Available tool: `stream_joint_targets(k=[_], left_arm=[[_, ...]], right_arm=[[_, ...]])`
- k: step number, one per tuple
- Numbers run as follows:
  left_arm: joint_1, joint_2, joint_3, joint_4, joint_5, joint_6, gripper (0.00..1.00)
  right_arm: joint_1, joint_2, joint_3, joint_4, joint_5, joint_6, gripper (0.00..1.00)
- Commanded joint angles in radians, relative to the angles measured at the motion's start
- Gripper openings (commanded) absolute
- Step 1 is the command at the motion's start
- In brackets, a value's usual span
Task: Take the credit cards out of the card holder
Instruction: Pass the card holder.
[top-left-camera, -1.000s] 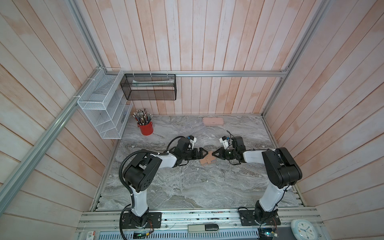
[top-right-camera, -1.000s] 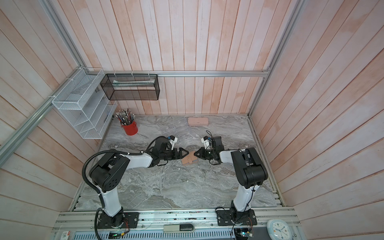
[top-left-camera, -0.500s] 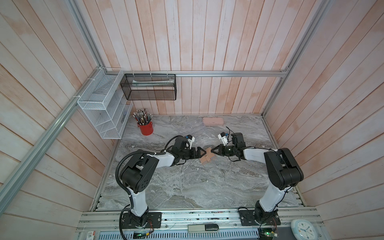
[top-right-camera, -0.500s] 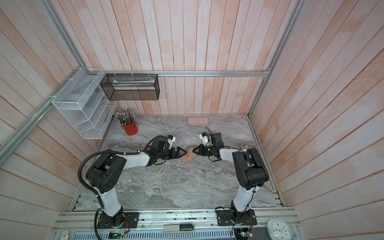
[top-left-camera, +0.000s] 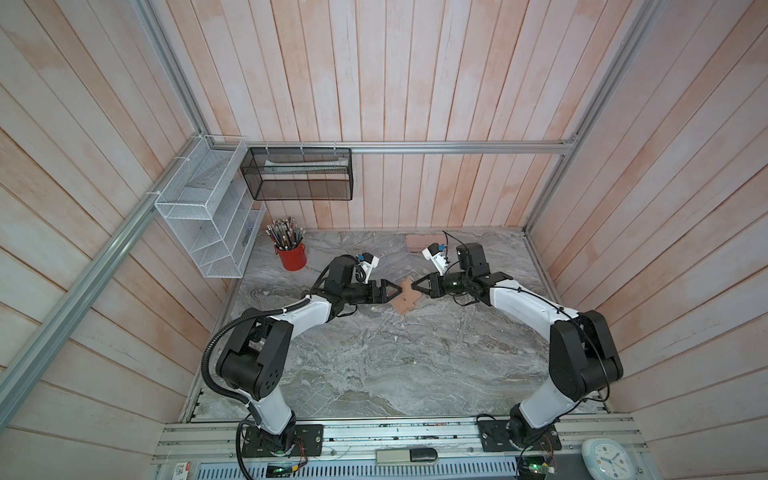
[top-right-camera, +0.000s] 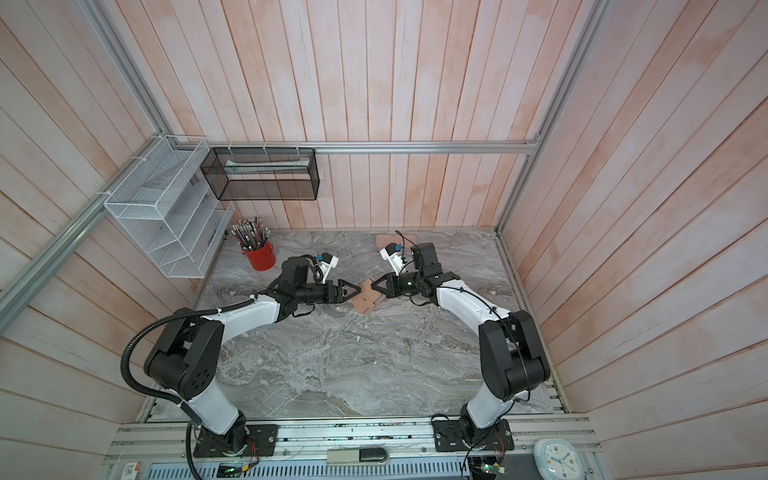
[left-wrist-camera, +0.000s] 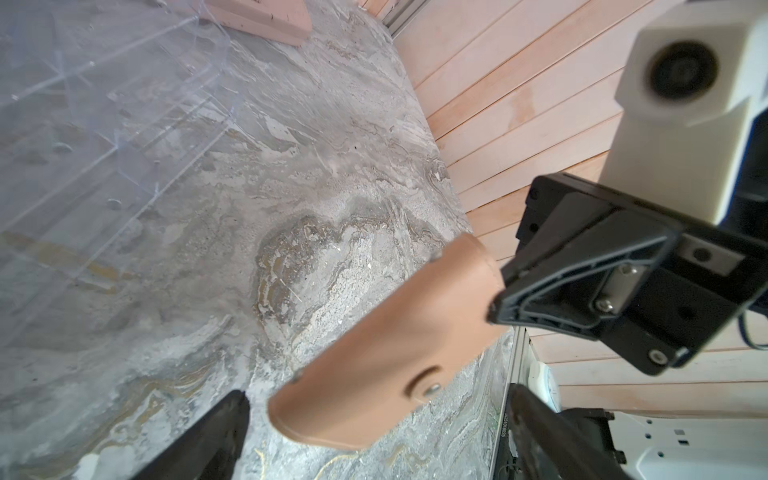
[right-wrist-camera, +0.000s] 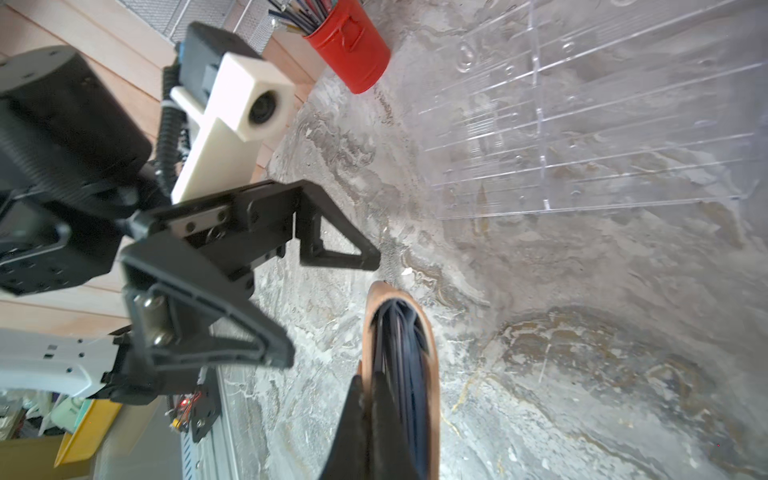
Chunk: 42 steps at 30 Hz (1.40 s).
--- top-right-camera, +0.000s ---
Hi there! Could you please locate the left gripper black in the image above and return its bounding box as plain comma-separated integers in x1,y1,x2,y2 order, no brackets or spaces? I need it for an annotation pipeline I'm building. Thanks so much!
296,279,362,304

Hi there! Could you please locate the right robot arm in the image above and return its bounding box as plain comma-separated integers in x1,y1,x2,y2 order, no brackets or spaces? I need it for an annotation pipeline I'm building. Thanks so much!
371,243,550,452

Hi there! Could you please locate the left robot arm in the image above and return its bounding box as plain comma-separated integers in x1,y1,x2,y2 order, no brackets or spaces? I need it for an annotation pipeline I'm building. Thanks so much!
120,253,361,456

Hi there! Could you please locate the red pen cup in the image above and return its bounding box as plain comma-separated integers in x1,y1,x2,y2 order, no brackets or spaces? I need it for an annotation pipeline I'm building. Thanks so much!
242,241,276,272

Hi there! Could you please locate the grey black handheld device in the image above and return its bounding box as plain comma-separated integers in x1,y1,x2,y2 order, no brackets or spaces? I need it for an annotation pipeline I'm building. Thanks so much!
326,446,389,465

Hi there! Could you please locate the white analog clock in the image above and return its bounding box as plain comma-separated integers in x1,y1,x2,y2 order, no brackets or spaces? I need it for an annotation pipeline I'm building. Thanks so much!
533,438,586,480

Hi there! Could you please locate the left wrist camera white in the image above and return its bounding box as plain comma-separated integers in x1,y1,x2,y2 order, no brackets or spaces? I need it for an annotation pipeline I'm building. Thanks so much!
316,252,339,283

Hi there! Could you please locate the black mesh wall basket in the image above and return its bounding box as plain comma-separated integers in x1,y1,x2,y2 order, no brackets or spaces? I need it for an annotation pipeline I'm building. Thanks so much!
201,147,320,201

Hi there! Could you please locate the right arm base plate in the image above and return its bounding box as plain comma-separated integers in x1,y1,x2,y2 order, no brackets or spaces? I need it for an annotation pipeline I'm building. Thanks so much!
430,417,514,453

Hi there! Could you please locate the white wire mesh shelf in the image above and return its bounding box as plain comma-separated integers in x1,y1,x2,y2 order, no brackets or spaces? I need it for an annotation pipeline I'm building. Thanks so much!
105,135,234,279

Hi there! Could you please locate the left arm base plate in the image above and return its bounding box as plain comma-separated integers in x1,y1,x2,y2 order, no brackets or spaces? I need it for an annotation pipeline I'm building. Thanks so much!
193,424,279,458

